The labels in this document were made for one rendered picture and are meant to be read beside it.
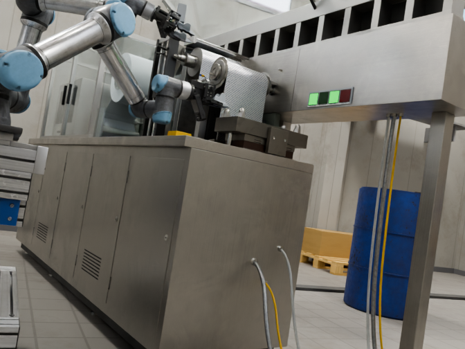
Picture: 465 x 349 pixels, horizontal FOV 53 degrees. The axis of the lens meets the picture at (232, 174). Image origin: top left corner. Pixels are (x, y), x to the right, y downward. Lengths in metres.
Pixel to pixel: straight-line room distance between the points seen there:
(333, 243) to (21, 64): 4.82
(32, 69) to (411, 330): 1.56
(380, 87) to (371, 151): 5.11
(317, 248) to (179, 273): 4.15
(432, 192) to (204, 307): 0.95
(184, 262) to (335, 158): 4.74
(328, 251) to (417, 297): 3.98
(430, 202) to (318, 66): 0.76
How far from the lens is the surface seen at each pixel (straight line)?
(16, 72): 1.52
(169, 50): 2.36
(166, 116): 1.89
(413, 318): 1.89
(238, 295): 1.90
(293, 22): 2.39
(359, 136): 6.84
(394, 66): 1.88
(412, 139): 7.55
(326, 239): 5.76
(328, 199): 6.25
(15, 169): 1.62
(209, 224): 1.76
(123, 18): 1.74
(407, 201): 3.63
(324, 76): 2.11
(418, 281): 1.87
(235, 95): 2.12
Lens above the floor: 0.72
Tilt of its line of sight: 2 degrees up
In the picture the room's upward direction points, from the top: 9 degrees clockwise
